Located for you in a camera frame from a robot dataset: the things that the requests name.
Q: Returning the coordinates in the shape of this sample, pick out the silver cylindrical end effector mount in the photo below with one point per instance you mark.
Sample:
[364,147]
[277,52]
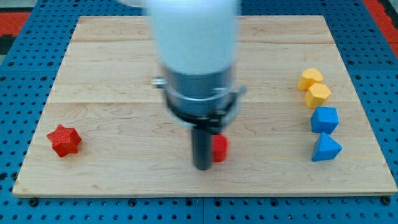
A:
[205,100]

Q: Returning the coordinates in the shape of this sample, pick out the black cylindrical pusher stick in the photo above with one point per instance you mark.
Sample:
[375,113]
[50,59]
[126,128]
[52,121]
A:
[202,148]

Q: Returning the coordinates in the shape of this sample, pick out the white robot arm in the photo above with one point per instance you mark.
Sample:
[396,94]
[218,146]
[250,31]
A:
[197,47]

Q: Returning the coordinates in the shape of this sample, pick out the red star block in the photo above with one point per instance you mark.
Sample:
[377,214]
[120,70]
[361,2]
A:
[64,141]

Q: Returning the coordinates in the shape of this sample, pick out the red cylinder block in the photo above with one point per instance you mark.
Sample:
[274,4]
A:
[220,147]

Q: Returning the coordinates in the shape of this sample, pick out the wooden board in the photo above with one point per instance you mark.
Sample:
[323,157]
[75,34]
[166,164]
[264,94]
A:
[131,147]

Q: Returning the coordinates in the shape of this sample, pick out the yellow heart block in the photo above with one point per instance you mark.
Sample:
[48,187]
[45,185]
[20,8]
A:
[309,77]

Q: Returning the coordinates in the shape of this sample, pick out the yellow hexagon block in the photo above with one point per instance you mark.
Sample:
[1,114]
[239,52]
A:
[316,95]

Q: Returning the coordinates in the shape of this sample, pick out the blue cube block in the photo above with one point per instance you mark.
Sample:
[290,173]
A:
[324,120]

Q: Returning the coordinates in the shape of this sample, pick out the blue triangle block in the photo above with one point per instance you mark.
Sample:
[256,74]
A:
[325,148]

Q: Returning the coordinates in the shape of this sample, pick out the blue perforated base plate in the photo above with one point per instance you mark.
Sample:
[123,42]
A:
[30,67]

